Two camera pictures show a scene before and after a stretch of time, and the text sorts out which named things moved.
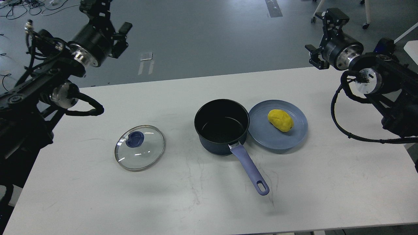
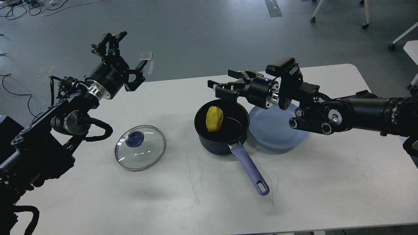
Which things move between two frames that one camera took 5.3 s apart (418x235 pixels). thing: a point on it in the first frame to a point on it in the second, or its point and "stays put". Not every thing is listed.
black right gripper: x=340 y=49 to x=262 y=91
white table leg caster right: x=395 y=41 stays put
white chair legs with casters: x=365 y=26 stays put
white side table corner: x=411 y=47 stays put
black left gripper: x=93 y=42 to x=106 y=77
